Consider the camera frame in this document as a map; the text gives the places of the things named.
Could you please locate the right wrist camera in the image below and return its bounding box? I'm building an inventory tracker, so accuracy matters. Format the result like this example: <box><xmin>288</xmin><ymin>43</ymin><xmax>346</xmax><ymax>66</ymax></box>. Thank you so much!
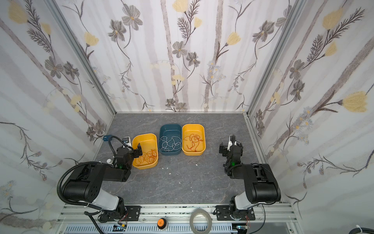
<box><xmin>227</xmin><ymin>135</ymin><xmax>236</xmax><ymax>151</ymax></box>

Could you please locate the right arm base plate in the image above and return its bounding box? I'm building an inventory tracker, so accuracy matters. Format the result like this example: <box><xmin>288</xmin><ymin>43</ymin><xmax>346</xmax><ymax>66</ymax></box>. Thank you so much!
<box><xmin>213</xmin><ymin>205</ymin><xmax>256</xmax><ymax>221</ymax></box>

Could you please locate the roll of tape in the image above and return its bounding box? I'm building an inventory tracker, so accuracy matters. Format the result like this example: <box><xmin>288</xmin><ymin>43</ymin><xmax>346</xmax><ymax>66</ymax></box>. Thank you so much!
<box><xmin>189</xmin><ymin>208</ymin><xmax>213</xmax><ymax>234</ymax></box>

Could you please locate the left yellow plastic bin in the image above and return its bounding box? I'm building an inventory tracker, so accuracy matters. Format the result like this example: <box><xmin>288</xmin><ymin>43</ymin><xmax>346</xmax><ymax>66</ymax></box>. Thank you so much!
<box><xmin>132</xmin><ymin>133</ymin><xmax>159</xmax><ymax>170</ymax></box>

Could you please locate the small blue box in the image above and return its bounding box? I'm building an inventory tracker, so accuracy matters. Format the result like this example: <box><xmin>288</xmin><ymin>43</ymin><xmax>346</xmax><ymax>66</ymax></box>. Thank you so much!
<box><xmin>102</xmin><ymin>135</ymin><xmax>113</xmax><ymax>142</ymax></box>

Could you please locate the white cable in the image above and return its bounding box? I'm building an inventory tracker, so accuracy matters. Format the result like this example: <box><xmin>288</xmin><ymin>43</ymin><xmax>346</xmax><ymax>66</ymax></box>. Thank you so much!
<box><xmin>159</xmin><ymin>135</ymin><xmax>182</xmax><ymax>153</ymax></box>

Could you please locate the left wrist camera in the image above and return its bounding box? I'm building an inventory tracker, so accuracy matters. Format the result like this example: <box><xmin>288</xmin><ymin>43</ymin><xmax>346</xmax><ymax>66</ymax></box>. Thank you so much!
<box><xmin>122</xmin><ymin>136</ymin><xmax>132</xmax><ymax>147</ymax></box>

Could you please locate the right yellow plastic bin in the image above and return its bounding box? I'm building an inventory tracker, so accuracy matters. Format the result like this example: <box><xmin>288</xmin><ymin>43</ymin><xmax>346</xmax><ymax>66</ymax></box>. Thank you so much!
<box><xmin>182</xmin><ymin>124</ymin><xmax>206</xmax><ymax>156</ymax></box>

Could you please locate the teal plastic bin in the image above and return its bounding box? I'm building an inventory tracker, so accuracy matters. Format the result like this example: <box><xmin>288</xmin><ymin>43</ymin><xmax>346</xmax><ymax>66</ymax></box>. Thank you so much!
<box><xmin>158</xmin><ymin>124</ymin><xmax>182</xmax><ymax>156</ymax></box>

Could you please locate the orange emergency button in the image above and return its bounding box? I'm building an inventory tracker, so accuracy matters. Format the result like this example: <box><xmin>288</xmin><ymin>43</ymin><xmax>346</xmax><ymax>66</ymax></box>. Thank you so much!
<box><xmin>157</xmin><ymin>218</ymin><xmax>168</xmax><ymax>230</ymax></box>

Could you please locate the yellow plastic bin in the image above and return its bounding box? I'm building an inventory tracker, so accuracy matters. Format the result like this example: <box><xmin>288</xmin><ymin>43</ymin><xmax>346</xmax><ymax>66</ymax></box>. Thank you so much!
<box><xmin>182</xmin><ymin>124</ymin><xmax>206</xmax><ymax>156</ymax></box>
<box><xmin>132</xmin><ymin>133</ymin><xmax>159</xmax><ymax>170</ymax></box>

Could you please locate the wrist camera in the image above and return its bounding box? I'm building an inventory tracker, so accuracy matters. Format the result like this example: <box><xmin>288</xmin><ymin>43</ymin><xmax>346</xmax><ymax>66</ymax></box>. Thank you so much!
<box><xmin>122</xmin><ymin>136</ymin><xmax>132</xmax><ymax>147</ymax></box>
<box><xmin>227</xmin><ymin>135</ymin><xmax>236</xmax><ymax>151</ymax></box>

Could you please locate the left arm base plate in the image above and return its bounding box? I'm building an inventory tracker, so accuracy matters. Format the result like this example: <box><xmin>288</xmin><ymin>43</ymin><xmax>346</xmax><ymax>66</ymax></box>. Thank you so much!
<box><xmin>97</xmin><ymin>205</ymin><xmax>141</xmax><ymax>223</ymax></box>

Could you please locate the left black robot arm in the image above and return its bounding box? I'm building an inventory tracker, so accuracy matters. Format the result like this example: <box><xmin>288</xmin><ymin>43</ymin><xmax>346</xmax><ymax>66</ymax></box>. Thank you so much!
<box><xmin>56</xmin><ymin>142</ymin><xmax>143</xmax><ymax>224</ymax></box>

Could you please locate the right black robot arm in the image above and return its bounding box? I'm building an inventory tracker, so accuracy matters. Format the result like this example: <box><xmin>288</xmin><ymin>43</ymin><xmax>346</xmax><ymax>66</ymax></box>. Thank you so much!
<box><xmin>218</xmin><ymin>135</ymin><xmax>281</xmax><ymax>220</ymax></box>

